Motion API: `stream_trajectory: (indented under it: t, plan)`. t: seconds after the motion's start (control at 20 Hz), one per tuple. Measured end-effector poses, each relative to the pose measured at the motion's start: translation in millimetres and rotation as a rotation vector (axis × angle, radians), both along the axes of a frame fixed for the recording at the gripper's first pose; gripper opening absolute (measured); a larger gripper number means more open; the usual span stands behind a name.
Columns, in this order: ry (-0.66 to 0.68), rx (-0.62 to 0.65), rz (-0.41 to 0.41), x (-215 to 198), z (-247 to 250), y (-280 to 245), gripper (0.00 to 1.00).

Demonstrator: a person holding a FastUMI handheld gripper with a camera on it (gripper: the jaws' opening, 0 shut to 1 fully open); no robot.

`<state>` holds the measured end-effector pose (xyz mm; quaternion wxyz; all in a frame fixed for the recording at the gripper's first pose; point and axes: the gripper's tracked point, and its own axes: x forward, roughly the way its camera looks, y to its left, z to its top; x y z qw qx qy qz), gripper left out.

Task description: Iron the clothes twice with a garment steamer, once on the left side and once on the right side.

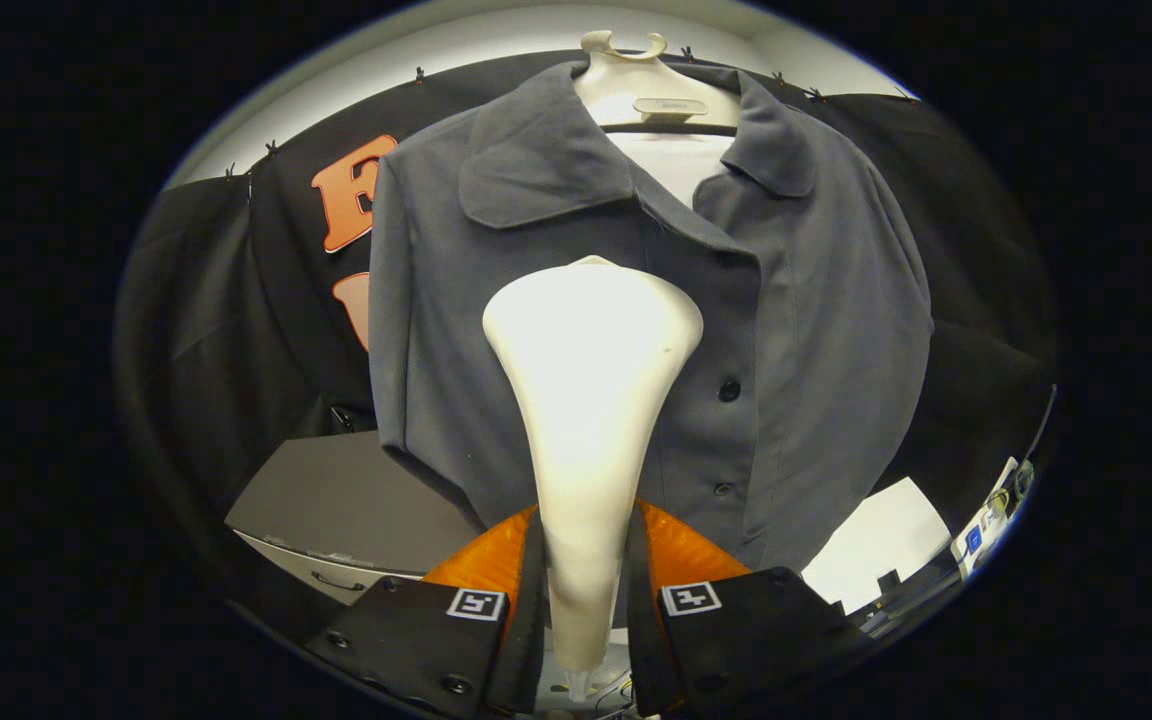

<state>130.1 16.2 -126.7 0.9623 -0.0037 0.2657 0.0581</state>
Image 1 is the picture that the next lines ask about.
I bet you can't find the grey drawer cabinet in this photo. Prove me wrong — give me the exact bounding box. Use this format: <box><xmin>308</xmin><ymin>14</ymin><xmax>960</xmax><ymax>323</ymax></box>
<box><xmin>224</xmin><ymin>430</ymin><xmax>485</xmax><ymax>606</ymax></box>

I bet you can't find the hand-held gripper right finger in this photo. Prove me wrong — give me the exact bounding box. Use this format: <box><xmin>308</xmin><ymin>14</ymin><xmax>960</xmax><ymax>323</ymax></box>
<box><xmin>626</xmin><ymin>498</ymin><xmax>872</xmax><ymax>717</ymax></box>

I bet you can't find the white vertical ironing board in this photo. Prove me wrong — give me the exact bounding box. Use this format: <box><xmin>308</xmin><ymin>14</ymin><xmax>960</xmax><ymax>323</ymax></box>
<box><xmin>608</xmin><ymin>130</ymin><xmax>737</xmax><ymax>209</ymax></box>

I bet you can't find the white side table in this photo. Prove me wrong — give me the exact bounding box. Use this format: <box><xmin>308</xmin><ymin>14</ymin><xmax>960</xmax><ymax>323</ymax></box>
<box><xmin>951</xmin><ymin>457</ymin><xmax>1035</xmax><ymax>581</ymax></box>

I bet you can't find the grey button-up shirt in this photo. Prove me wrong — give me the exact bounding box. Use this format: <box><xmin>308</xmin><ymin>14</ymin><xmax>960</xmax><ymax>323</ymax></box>
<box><xmin>368</xmin><ymin>58</ymin><xmax>935</xmax><ymax>573</ymax></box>

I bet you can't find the white garment steamer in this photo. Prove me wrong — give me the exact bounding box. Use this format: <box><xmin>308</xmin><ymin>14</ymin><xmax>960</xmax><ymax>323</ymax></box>
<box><xmin>482</xmin><ymin>255</ymin><xmax>705</xmax><ymax>701</ymax></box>

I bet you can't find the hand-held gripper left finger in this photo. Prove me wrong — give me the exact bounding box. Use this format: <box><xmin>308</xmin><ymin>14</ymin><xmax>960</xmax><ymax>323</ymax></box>
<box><xmin>304</xmin><ymin>505</ymin><xmax>547</xmax><ymax>719</ymax></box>

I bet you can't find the cream clothes hanger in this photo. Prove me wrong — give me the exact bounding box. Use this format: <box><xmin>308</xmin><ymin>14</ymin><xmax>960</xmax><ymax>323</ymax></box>
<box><xmin>574</xmin><ymin>30</ymin><xmax>742</xmax><ymax>136</ymax></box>

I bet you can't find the tangle of cables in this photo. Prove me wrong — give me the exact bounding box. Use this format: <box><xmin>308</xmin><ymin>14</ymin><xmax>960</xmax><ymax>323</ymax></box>
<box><xmin>591</xmin><ymin>670</ymin><xmax>637</xmax><ymax>717</ymax></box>

